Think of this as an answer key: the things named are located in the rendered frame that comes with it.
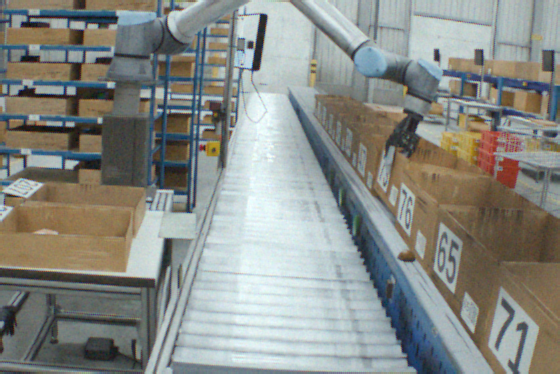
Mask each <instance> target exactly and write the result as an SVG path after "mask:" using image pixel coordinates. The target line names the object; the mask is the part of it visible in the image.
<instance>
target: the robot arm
mask: <svg viewBox="0 0 560 374"><path fill-rule="evenodd" d="M251 1H253V0H198V1H196V2H195V3H193V4H192V5H190V6H189V7H188V8H187V9H185V10H183V11H180V12H178V11H173V12H171V13H170V14H168V15H167V16H165V17H163V18H156V14H155V13H153V12H135V11H129V12H121V13H120V15H119V20H118V25H117V28H116V40H115V47H114V52H113V59H112V61H111V64H110V66H109V67H108V69H107V71H106V78H107V77H109V78H113V79H118V80H123V79H124V80H131V81H140V82H141V81H152V78H153V72H152V68H151V65H150V58H151V54H163V55H169V56H171V55H178V54H182V53H184V52H185V51H186V50H187V49H188V48H190V46H191V44H192V40H193V39H194V37H195V34H196V33H198V32H200V31H201V30H202V29H204V28H205V27H207V26H208V25H210V24H212V23H215V22H217V21H218V20H220V19H222V18H223V17H225V16H226V15H227V14H229V13H231V12H233V11H236V10H237V9H239V8H241V7H242V6H244V5H245V4H247V3H249V2H251ZM287 1H289V2H290V3H291V4H292V5H293V6H294V7H295V8H297V9H298V10H299V11H300V12H301V13H302V14H303V15H305V16H306V17H307V18H308V20H309V21H310V22H311V23H312V24H314V25H315V26H316V27H317V28H318V29H319V30H320V31H321V32H322V33H323V34H325V35H326V36H327V37H328V38H329V39H330V40H331V41H332V42H333V43H334V44H335V45H336V46H337V47H339V48H340V49H341V50H342V51H343V52H344V53H345V54H346V55H347V56H348V57H349V59H350V60H351V61H352V62H353V63H354V64H355V68H356V70H357V71H358V72H359V73H360V74H361V75H363V76H364V77H367V78H370V79H376V78H377V79H383V80H390V81H394V82H396V83H399V84H401V85H404V86H407V87H408V88H407V91H406V93H405V96H404V98H403V102H402V105H401V106H402V107H404V108H405V109H403V111H402V113H404V114H407V117H405V118H404V119H402V120H401V121H400V122H399V123H398V125H397V126H396V127H395V129H394V130H393V131H394V132H393V133H392V135H389V136H388V138H387V141H386V144H385V168H386V172H387V175H389V174H390V171H391V165H392V159H393V155H394V152H395V150H396V149H395V146H397V147H401V148H403V149H405V150H401V151H399V152H400V153H401V154H403V155H404V156H405V157H406V158H407V159H408V158H409V157H410V156H411V155H412V153H413V152H416V151H417V147H416V146H418V143H419V141H420V138H421V137H419V136H418V135H416V134H415V132H416V130H417V127H418V126H419V123H420V121H421V122H422V121H423V118H424V117H423V115H424V116H428V114H429V110H432V107H431V105H432V103H433V101H434V96H435V94H436V92H437V90H438V85H439V83H440V81H441V79H442V73H443V70H441V69H440V68H439V67H438V66H436V65H434V64H432V63H429V62H427V61H426V60H423V59H420V58H417V61H416V60H412V59H409V58H406V57H404V56H401V55H398V54H395V53H392V52H391V51H388V50H381V49H380V48H379V47H378V46H377V45H376V44H375V43H374V42H373V41H372V40H371V39H370V38H368V37H367V36H365V35H364V34H363V33H362V32H361V31H360V30H359V29H358V28H357V27H356V26H355V25H354V24H351V23H350V22H349V21H348V20H347V19H346V18H345V17H344V16H343V14H341V13H340V12H339V11H338V10H337V9H336V8H335V7H333V6H332V5H330V4H329V3H328V2H327V1H326V0H287ZM417 141H418V142H417ZM416 143H417V145H416ZM415 148H416V149H415Z"/></svg>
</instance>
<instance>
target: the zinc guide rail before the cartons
mask: <svg viewBox="0 0 560 374"><path fill-rule="evenodd" d="M288 87H289V89H290V90H291V92H292V93H293V95H294V97H295V98H296V99H297V102H298V104H299V105H300V107H301V108H302V110H303V112H304V113H305V115H306V116H307V118H308V120H309V121H310V123H311V124H312V126H313V128H314V129H315V131H316V132H317V134H318V136H319V137H320V139H321V140H322V142H323V144H324V145H325V147H326V149H327V150H328V151H329V152H330V154H331V156H332V157H333V159H334V160H335V162H336V164H337V165H338V167H339V168H340V170H341V172H342V173H343V175H344V176H345V178H346V180H347V181H348V183H349V184H350V186H351V188H352V189H353V191H354V192H355V194H356V196H357V197H358V199H359V200H360V202H361V204H362V205H363V207H364V208H365V210H366V212H367V213H368V215H369V216H370V218H371V221H372V223H373V225H374V226H375V228H376V229H377V231H378V233H379V234H380V235H381V236H382V238H383V240H384V241H385V243H386V246H387V248H388V249H389V251H390V252H391V254H392V256H393V257H394V258H395V259H396V263H397V264H398V266H399V267H400V269H401V271H402V272H403V273H404V276H405V278H406V279H407V281H408V282H409V284H410V286H411V288H412V289H413V291H414V293H415V294H416V296H418V297H417V298H418V300H419V301H420V303H421V305H423V308H424V310H425V312H426V313H427V314H428V317H429V319H430V320H431V321H432V322H433V326H434V327H435V328H436V329H437V333H438V334H439V335H440V336H441V340H442V341H443V342H444V343H445V347H447V349H448V350H449V353H450V354H451V356H452V357H453V360H454V361H455V362H456V363H457V364H456V365H457V367H459V369H460V370H459V371H460V372H461V373H462V374H495V373H493V371H492V369H491V368H490V367H489V364H487V362H486V360H485V359H484V358H483V355H481V353H480V352H479V350H478V349H477V347H476V346H475V344H474V343H473V342H472V341H473V340H471V339H470V337H469V335H468V334H467V333H466V331H465V330H464V328H463V327H462V325H461V324H460V322H459V321H458V320H457V317H455V315H454V314H453V311H451V309H450V308H449V307H448V304H447V303H446V302H445V301H444V299H443V297H442V295H440V294H439V292H438V289H437V288H436V287H435V286H434V285H433V284H432V283H433V282H432V281H431V279H430V278H429V277H428V276H427V275H426V272H425V271H424V270H423V268H422V267H421V265H420V264H419V262H418V261H417V260H415V261H414V262H404V261H400V260H398V259H397V257H398V255H399V253H400V252H401V251H403V250H408V249H409V248H408V247H407V246H406V244H405V243H404V241H403V239H402V237H401V236H400V235H399V233H398V232H397V230H396V229H395V228H394V227H393V226H392V225H391V222H390V220H389V219H388V218H387V216H386V215H385V214H384V212H383V211H382V210H381V208H380V207H379V205H378V204H377V203H376V201H375V200H374V197H373V196H372V194H371V193H370V192H369V190H368V189H367V188H366V186H365V185H364V184H363V182H362V181H361V179H360V178H359V177H358V175H357V174H356V173H355V171H354V170H353V168H352V167H351V166H350V164H348V163H347V161H346V160H345V159H344V157H343V156H342V154H341V153H340V152H339V150H338V149H337V148H336V146H335V145H334V143H333V142H332V141H331V139H330V138H329V137H328V135H327V134H326V133H325V131H324V130H323V128H322V127H321V126H320V124H319V123H318V122H317V120H316V119H315V117H314V116H313V115H312V113H311V112H310V111H309V109H308V108H307V106H306V105H305V104H304V102H303V101H302V100H301V99H300V98H299V97H298V95H297V94H296V92H295V91H294V89H293V87H292V86H291V85H288ZM409 250H410V249H409Z"/></svg>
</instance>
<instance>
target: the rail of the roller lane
mask: <svg viewBox="0 0 560 374"><path fill-rule="evenodd" d="M250 97H251V93H250V92H249V93H248V96H247V98H246V101H245V107H246V108H247V105H248V102H249V100H250ZM244 115H245V108H244V105H243V108H242V110H241V113H240V115H239V118H238V121H237V123H236V126H235V128H234V131H233V134H232V136H231V139H230V141H229V144H228V160H227V168H228V165H229V161H230V158H231V155H232V153H233V150H234V147H235V143H236V140H237V137H238V134H239V131H240V127H241V124H242V121H243V118H244ZM227 168H223V170H222V168H219V169H218V171H217V174H216V177H215V179H214V182H213V184H212V188H211V190H210V192H209V195H208V197H207V200H206V203H205V205H204V208H203V210H202V213H201V214H202V215H201V218H200V221H199V223H198V226H197V228H196V231H195V240H191V243H190V246H189V248H188V251H187V252H188V253H187V258H186V259H185V261H184V264H183V265H182V270H183V272H182V285H181V286H180V288H179V302H178V306H177V303H176V298H177V282H176V285H175V288H174V290H173V293H172V297H171V300H170V302H169V305H168V307H167V312H166V314H165V317H164V320H163V322H162V326H161V328H160V330H159V333H158V334H157V336H158V337H157V340H156V341H155V344H154V346H153V347H154V348H153V351H152V353H151V355H150V360H149V362H148V364H147V366H146V367H147V368H146V371H145V373H144V374H161V372H162V368H166V367H167V368H170V365H171V362H172V361H171V360H170V358H171V355H174V351H175V346H174V344H175V341H178V337H179V332H178V331H179V328H181V326H182V323H183V321H182V319H183V316H184V315H185V307H186V305H188V302H189V300H188V299H189V295H190V293H191V290H190V289H191V286H193V285H194V282H193V280H194V277H196V274H197V273H196V270H198V262H200V259H201V258H200V256H201V254H203V251H202V250H203V247H204V248H205V246H204V244H205V242H207V239H206V238H207V236H208V234H207V231H208V230H209V225H211V223H210V222H211V220H212V219H213V218H212V215H214V214H213V212H214V211H215V206H217V205H216V203H217V202H218V201H217V200H218V198H219V197H218V196H219V195H220V194H219V193H220V191H221V188H222V185H223V182H224V179H225V178H224V177H225V174H226V171H227Z"/></svg>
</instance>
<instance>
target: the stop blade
mask: <svg viewBox="0 0 560 374"><path fill-rule="evenodd" d="M202 272H214V273H229V274H245V275H260V276H276V277H291V278H306V279H321V280H337V281H350V280H351V281H367V279H355V278H354V279H340V278H325V277H309V276H295V275H279V274H264V273H248V272H233V271H218V270H202Z"/></svg>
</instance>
